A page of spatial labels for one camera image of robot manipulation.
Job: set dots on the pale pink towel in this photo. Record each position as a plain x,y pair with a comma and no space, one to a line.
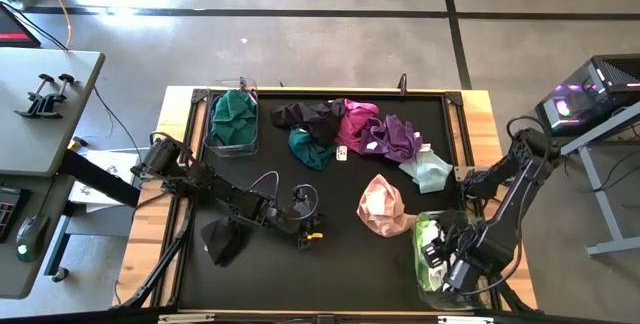
382,209

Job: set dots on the black computer mouse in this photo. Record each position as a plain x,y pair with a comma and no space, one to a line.
31,236

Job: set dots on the metal table clamp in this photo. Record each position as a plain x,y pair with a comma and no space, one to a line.
242,82
402,84

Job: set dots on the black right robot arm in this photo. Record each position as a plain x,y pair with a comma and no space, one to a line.
500,244

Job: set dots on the grey computer desk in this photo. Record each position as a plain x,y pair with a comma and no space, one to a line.
30,284

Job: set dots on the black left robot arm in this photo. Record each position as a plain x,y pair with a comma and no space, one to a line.
225,194

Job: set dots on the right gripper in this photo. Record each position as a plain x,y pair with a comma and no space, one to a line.
442,256

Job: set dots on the black screw clamp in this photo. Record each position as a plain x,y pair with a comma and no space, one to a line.
55,101
30,106

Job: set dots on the clear plastic bin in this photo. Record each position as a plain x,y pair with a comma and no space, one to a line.
440,301
250,150

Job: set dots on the grey side table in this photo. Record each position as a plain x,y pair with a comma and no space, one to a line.
30,139

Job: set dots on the silver mounting plate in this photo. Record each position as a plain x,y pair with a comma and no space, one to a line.
464,173

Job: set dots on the white towel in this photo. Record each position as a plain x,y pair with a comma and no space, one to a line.
431,231

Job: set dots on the white paper box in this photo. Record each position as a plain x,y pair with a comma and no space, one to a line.
107,161

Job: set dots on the grey metal desk frame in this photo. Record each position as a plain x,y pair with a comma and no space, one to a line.
600,199

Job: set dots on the black aluminium table frame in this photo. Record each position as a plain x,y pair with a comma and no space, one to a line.
350,92

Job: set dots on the black towel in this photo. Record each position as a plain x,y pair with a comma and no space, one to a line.
310,116
225,239

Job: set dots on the dark teal towel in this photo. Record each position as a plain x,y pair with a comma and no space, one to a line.
235,119
310,154

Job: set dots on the magenta towel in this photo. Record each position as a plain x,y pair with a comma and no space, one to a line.
357,121

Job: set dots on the lime green towel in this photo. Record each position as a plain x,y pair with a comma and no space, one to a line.
421,264

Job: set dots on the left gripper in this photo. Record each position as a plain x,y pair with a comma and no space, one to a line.
300,219

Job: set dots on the black RGB computer case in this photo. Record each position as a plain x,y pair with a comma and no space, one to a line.
595,94

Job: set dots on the small yellow black tool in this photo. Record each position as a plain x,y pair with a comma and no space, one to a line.
77,143

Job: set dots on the light blue towel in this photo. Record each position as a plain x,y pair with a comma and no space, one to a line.
427,171

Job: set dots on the black keyboard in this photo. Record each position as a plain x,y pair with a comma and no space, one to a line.
10,214

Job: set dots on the black caster wheel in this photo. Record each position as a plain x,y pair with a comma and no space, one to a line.
60,274

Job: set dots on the purple towel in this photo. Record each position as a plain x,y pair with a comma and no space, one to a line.
392,139

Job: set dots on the black monitor with red strip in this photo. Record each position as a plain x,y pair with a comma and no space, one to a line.
15,26

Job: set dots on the black support bar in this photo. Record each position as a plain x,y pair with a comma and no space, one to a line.
100,179

